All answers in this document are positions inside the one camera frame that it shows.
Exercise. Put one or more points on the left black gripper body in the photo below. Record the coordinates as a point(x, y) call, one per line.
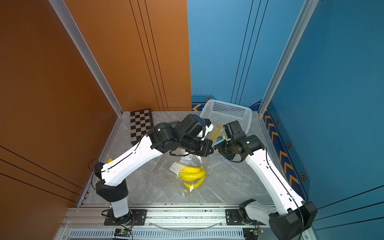
point(200, 147)

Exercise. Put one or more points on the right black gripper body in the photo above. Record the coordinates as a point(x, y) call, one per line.
point(226, 148)

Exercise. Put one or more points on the clear zip-top bag blue seal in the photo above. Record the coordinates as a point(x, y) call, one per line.
point(208, 162)

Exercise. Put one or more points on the yellow banana bunch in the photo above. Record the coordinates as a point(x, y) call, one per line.
point(218, 134)

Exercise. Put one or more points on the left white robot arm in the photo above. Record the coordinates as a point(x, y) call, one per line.
point(188, 134)

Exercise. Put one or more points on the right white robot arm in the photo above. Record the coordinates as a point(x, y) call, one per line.
point(291, 216)

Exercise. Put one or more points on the front bagged banana bunch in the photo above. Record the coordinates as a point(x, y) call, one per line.
point(192, 177)

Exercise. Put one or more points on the white plastic basket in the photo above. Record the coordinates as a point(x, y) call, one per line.
point(223, 112)

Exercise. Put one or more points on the brown checkered chessboard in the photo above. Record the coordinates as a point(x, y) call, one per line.
point(141, 122)

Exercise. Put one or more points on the right green circuit board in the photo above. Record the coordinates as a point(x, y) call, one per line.
point(252, 233)

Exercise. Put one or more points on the green circuit board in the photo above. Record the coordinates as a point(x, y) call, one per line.
point(252, 233)
point(123, 233)

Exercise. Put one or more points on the left green circuit board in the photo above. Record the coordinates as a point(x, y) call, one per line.
point(123, 233)

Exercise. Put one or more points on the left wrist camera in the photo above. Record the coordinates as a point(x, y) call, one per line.
point(206, 129)

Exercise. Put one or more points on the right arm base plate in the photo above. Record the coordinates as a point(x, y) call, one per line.
point(233, 218)

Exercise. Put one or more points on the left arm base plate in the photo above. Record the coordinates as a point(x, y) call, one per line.
point(133, 218)

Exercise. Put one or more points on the aluminium front rail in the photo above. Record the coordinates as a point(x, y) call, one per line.
point(165, 216)

